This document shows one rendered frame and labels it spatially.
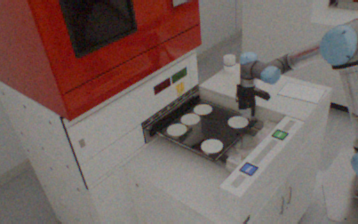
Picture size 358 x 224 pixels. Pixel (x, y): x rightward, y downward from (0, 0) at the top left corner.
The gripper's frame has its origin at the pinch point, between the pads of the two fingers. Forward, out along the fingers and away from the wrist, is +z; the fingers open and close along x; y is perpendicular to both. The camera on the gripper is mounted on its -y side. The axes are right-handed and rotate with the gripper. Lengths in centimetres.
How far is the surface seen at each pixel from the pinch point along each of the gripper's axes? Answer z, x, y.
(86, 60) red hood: -51, 22, 67
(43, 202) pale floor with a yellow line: 91, -46, 150
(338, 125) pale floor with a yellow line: 91, -97, -105
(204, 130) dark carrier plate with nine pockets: 1.4, 3.3, 24.2
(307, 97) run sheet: -5.5, -4.9, -29.7
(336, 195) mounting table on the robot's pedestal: 9, 46, -24
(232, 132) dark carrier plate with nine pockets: 1.4, 7.3, 11.1
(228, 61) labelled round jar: -13.2, -39.8, 4.0
